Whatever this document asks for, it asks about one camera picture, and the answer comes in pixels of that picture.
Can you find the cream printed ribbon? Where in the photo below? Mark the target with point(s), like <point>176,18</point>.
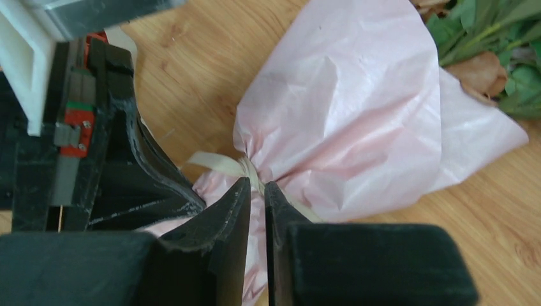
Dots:
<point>243,167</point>

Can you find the pink flower bouquet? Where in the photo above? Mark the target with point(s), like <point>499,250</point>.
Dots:
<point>342,103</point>

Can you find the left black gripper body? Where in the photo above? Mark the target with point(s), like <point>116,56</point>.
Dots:
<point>51,182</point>

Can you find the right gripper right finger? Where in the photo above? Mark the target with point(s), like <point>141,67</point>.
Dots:
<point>360,264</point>

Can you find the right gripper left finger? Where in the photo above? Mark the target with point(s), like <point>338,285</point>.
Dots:
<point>198,263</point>

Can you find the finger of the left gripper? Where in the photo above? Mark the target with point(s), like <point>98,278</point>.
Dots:
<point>126,182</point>

